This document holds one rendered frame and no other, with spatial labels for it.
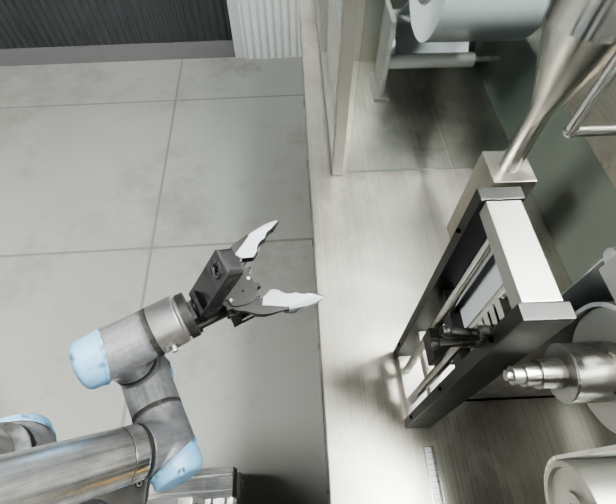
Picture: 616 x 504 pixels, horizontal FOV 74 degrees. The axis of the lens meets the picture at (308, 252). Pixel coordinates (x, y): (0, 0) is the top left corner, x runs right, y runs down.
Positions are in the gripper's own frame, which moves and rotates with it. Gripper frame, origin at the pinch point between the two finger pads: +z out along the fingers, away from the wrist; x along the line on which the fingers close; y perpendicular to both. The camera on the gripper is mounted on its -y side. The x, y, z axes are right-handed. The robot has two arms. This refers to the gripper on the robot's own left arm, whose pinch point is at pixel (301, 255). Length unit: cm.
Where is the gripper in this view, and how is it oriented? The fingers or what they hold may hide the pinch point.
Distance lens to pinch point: 65.0
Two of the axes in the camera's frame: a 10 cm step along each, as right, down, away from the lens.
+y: -0.7, 4.4, 9.0
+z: 8.7, -4.2, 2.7
